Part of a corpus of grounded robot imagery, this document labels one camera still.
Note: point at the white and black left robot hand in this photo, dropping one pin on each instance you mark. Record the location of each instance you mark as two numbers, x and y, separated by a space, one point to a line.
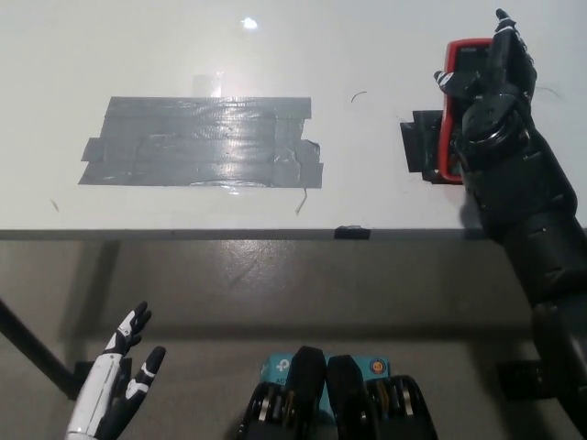
98 389

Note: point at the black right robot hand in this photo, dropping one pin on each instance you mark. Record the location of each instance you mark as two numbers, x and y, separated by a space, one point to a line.
500 105

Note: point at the red and black digital multimeter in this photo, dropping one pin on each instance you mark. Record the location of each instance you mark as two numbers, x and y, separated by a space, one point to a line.
446 137

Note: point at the black and teal robot torso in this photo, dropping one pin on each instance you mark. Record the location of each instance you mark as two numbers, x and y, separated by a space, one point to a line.
339 403

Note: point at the black metal table leg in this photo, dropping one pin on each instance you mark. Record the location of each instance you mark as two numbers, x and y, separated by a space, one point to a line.
32 348

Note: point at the black tape patch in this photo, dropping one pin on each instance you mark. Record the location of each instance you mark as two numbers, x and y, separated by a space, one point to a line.
422 142

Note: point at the grey duct tape patch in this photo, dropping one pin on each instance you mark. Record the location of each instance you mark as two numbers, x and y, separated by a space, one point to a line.
202 146

